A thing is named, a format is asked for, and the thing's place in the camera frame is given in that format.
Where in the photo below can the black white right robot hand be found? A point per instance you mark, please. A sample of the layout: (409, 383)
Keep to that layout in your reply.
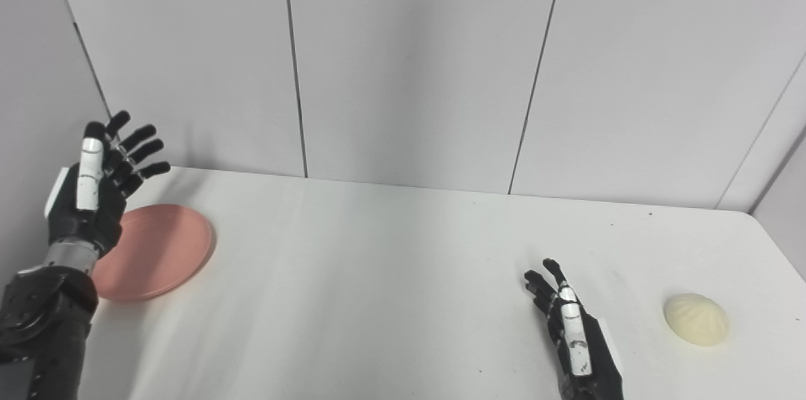
(582, 356)

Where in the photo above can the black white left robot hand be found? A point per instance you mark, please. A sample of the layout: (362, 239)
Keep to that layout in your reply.
(85, 214)

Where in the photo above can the pink round plate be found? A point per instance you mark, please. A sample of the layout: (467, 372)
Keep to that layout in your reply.
(160, 249)

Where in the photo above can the cream steamed bun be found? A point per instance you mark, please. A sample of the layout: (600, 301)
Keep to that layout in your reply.
(696, 319)

